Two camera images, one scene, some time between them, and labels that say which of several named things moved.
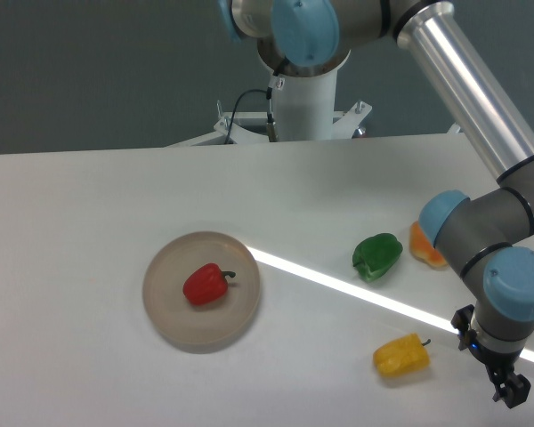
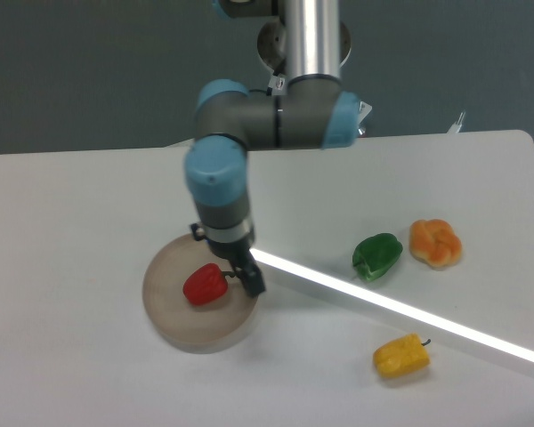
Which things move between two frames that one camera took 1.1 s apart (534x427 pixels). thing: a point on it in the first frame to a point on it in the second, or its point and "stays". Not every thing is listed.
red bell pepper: [206, 284] stays
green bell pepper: [375, 253] stays
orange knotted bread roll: [423, 250] stays
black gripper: [510, 387] to [237, 253]
